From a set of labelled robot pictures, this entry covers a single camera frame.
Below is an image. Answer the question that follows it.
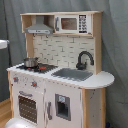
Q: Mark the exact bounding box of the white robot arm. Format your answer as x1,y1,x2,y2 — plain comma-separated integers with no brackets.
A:
0,40,36,128

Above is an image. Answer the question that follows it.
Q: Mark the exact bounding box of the wooden toy kitchen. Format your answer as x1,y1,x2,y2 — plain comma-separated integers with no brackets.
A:
5,11,114,128

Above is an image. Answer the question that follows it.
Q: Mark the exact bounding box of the grey sink basin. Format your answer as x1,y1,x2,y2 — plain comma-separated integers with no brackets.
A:
53,68,93,81

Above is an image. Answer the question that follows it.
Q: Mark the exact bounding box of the black toy faucet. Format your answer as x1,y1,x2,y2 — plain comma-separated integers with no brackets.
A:
76,51,94,70

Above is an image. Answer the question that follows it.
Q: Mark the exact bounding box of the black stovetop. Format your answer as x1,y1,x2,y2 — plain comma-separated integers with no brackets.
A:
19,63,56,73

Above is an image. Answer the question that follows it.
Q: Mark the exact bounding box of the silver cooking pot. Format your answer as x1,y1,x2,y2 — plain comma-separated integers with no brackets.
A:
24,57,38,68

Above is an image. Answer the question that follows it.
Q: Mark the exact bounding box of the red right stove knob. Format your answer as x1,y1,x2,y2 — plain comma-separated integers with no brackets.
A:
31,81,37,87

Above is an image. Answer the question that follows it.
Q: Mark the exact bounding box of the red stove knob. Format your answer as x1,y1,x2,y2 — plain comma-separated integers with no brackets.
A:
12,76,19,83
31,81,37,87

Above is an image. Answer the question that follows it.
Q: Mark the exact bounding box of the white cabinet door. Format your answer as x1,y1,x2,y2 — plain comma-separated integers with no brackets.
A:
45,81,82,128

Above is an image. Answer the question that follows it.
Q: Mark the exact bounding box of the grey range hood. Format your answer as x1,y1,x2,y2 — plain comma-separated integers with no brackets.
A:
25,16,53,34

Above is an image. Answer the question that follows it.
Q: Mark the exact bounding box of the red left stove knob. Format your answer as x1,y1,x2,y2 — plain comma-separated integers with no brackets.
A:
12,76,19,83

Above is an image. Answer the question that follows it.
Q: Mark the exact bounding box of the oven door with window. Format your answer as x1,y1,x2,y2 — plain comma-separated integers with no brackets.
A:
18,91,37,123

